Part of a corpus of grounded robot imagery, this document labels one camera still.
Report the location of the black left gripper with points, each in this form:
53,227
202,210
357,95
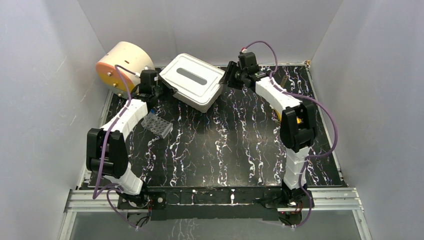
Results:
158,88

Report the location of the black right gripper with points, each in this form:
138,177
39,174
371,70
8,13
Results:
230,71

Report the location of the white bin lid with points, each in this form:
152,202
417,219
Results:
187,70

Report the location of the clear glass test tube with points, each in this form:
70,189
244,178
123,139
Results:
283,81

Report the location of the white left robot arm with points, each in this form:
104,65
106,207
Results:
106,149

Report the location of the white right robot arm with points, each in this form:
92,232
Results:
298,127

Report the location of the beige plastic bin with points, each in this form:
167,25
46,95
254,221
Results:
198,97

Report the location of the beige cylindrical centrifuge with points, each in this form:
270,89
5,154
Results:
120,68

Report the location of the yellow test tube rack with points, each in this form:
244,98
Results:
288,117

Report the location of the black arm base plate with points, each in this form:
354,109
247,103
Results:
291,216

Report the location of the aluminium frame rail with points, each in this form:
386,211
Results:
323,198

